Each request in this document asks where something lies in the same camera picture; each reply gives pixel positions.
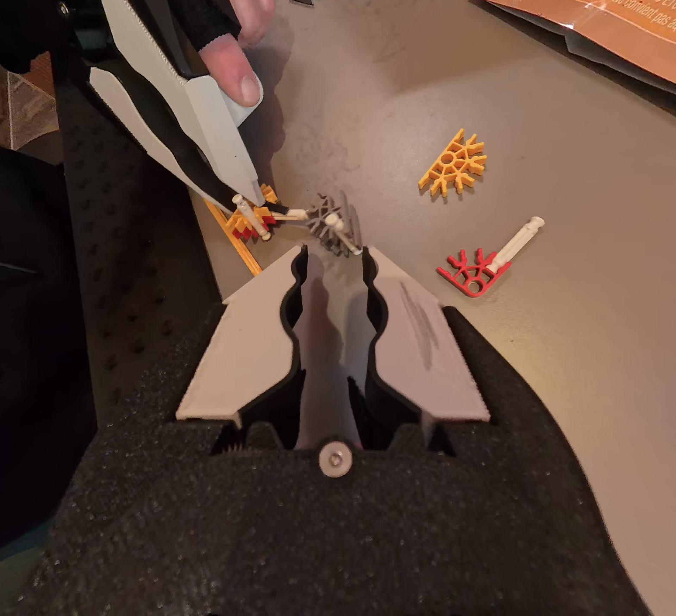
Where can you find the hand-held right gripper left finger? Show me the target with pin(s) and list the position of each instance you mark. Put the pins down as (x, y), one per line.
(237, 357)

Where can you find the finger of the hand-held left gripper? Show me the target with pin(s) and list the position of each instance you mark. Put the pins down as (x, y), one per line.
(129, 107)
(216, 136)

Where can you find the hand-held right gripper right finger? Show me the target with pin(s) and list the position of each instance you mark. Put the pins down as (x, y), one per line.
(422, 352)

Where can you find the yellow and red connector assembly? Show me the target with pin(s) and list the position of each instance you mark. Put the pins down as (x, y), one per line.
(253, 220)

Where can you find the grey connector assembly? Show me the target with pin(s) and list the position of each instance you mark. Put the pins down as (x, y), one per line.
(332, 223)

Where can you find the red connector with white rod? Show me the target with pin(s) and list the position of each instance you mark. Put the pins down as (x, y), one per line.
(472, 275)

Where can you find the yellow plastic rod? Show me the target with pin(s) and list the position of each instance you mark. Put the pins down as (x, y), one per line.
(243, 254)

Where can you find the yellow connector piece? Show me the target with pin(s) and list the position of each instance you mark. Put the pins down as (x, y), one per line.
(454, 162)

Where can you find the person's dark clothing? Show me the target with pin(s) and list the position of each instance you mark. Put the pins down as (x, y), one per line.
(37, 310)

